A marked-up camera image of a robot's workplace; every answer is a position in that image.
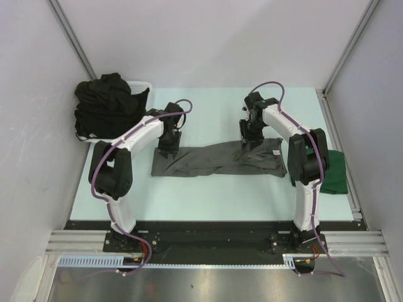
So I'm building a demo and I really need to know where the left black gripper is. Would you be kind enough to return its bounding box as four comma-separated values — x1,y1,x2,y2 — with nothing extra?
157,128,181,159

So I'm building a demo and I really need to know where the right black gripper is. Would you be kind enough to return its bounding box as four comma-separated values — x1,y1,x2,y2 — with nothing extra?
239,118,266,150

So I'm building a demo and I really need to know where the grey t shirt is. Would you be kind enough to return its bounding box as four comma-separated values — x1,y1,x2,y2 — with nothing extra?
151,138,287,178

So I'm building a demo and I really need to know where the white plastic basket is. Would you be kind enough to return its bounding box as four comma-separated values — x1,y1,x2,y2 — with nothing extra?
76,81,152,143

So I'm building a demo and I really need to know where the black t shirts pile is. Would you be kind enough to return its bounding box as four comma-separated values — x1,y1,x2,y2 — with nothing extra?
74,72,150,141

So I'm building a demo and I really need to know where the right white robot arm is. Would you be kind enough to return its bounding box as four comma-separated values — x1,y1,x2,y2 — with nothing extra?
239,92,330,252

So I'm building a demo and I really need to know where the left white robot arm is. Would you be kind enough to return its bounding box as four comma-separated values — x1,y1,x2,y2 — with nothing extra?
88,99,193,252

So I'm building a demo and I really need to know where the green folded t shirt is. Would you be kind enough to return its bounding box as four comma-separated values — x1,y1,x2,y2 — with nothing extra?
320,150,348,195

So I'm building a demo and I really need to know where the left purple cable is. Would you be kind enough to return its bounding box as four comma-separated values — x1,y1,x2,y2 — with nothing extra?
58,99,193,286

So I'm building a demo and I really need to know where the purple cable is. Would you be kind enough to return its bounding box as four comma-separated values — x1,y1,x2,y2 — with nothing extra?
248,81,347,278
58,99,193,286

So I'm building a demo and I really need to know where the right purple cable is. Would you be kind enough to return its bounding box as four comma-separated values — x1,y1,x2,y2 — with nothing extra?
248,81,347,278

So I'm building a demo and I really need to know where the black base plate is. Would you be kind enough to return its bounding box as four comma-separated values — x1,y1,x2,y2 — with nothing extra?
64,221,367,266

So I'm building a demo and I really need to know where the light blue cable duct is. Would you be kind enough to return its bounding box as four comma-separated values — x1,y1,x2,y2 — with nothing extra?
58,255,295,270

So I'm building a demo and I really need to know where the aluminium frame rail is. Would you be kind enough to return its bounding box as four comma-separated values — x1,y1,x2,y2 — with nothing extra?
45,230,389,257

